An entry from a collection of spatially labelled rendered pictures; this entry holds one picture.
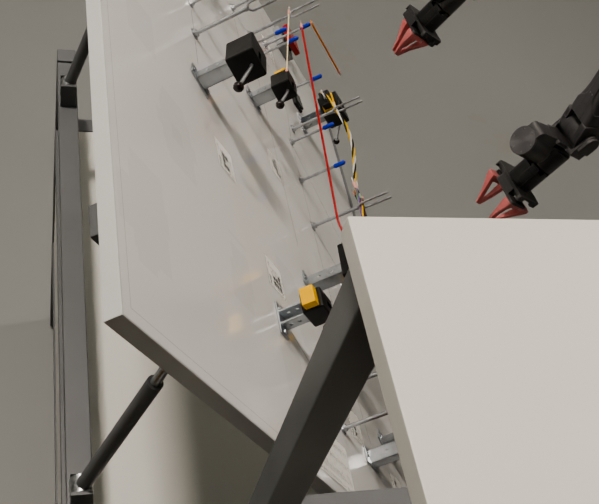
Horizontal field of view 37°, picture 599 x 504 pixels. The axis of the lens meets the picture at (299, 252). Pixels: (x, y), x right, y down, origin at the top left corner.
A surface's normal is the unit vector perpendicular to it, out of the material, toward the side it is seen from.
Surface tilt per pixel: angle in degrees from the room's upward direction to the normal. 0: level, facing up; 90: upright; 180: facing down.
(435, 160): 0
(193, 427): 0
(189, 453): 0
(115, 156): 53
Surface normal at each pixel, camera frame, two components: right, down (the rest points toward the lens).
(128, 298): 0.90, -0.37
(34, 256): 0.22, -0.63
